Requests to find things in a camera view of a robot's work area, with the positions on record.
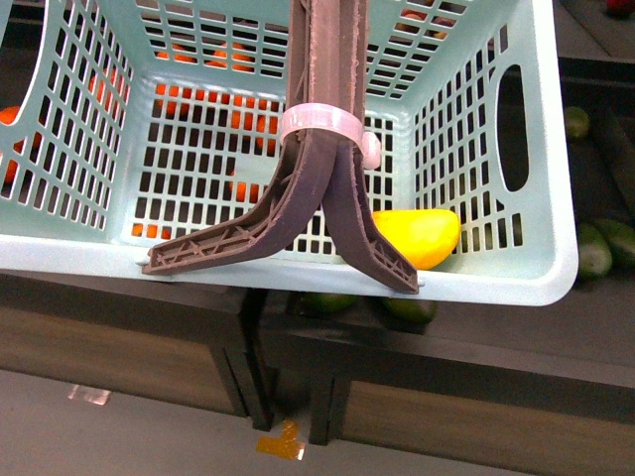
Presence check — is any yellow mango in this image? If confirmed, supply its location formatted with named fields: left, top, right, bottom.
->
left=372, top=209, right=461, bottom=271

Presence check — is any light blue plastic basket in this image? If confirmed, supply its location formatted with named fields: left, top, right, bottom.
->
left=1, top=1, right=577, bottom=305

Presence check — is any green avocado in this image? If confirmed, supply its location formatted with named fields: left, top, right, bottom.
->
left=380, top=297, right=438, bottom=325
left=302, top=293, right=358, bottom=314
left=593, top=218, right=634, bottom=270
left=576, top=222, right=613, bottom=281

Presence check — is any black wooden display stand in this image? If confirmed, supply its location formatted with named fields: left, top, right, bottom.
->
left=0, top=0, right=635, bottom=447

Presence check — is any yellow floor tape marker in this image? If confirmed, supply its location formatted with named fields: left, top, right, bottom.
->
left=256, top=419, right=306, bottom=461

